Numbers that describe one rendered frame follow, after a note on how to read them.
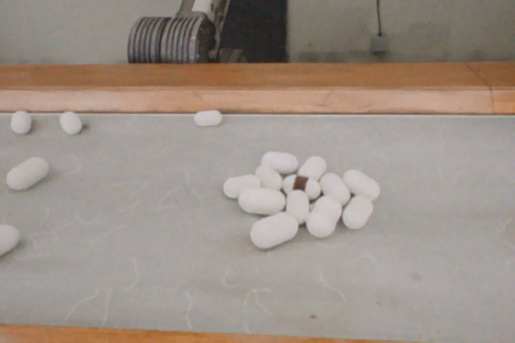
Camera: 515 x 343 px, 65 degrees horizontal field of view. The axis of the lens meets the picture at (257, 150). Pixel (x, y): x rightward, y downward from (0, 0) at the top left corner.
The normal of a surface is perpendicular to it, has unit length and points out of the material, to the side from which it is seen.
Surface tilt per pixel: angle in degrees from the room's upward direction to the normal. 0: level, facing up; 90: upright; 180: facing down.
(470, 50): 89
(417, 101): 45
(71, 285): 0
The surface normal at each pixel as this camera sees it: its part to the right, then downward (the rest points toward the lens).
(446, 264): -0.03, -0.85
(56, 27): -0.03, 0.54
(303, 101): -0.07, -0.22
